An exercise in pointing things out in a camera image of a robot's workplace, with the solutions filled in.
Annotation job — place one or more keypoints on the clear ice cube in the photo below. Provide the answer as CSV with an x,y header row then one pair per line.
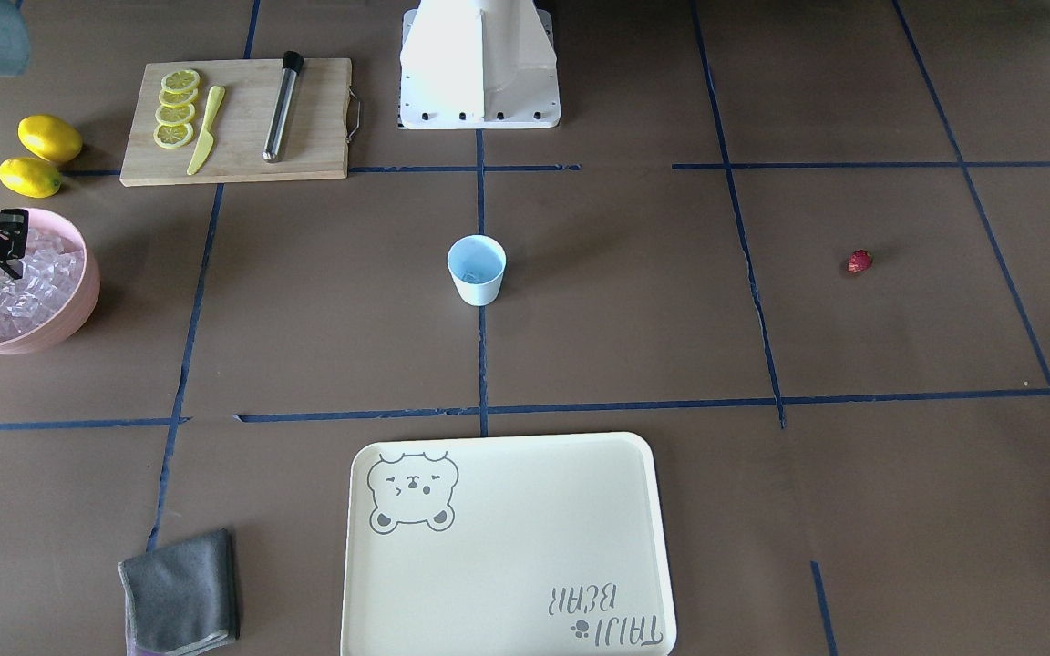
x,y
480,275

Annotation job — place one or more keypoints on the pile of clear ice cubes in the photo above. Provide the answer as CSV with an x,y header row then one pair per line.
x,y
50,272

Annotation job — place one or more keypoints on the light blue cup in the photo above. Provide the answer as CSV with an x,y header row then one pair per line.
x,y
477,264

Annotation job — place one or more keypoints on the whole yellow lemon lower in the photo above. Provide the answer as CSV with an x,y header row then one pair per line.
x,y
31,177

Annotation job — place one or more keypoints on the whole yellow lemon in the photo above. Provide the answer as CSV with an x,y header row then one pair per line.
x,y
31,177
50,138

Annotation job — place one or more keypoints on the pink bowl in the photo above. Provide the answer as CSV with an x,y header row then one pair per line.
x,y
82,301

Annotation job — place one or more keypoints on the whole yellow lemon upper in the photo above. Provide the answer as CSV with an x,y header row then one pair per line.
x,y
50,138

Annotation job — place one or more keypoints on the lemon slice bottom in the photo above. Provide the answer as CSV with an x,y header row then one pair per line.
x,y
173,136

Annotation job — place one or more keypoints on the lemon slice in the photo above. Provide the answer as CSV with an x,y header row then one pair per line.
x,y
173,136
177,99
180,81
175,116

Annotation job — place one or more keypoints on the yellow plastic knife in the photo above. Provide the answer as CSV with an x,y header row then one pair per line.
x,y
205,141

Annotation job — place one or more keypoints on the lemon slice top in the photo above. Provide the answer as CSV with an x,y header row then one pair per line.
x,y
180,81

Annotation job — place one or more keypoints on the wooden cutting board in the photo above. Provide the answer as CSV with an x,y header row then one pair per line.
x,y
314,142

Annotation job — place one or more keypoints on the red strawberry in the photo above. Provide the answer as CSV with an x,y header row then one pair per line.
x,y
859,261

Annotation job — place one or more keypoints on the steel muddler black tip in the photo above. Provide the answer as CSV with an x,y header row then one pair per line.
x,y
291,66

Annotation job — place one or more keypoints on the grey folded cloth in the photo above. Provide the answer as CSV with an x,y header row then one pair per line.
x,y
181,599

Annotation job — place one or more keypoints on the cream bear serving tray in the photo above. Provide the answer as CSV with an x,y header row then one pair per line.
x,y
511,545

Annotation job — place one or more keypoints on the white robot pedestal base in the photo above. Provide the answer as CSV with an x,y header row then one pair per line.
x,y
468,65

